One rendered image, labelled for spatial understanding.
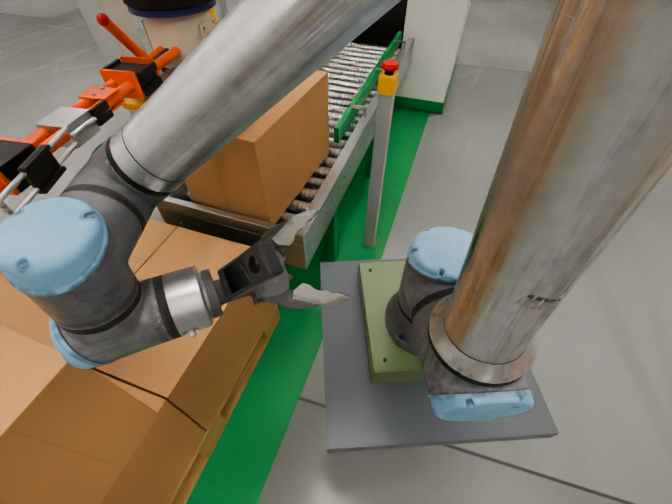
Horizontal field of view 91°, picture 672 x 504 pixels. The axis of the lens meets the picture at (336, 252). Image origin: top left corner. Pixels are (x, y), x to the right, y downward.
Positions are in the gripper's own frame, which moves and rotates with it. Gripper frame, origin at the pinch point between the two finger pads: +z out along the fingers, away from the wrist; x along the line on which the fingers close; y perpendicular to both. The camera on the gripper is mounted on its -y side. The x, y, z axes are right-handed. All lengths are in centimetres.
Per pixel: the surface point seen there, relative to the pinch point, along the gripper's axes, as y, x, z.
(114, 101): 22, -47, -27
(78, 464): 42, 22, -55
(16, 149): 12, -33, -41
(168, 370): 67, 11, -39
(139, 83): 25, -52, -21
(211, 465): 106, 53, -40
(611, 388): 67, 89, 128
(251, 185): 70, -42, 4
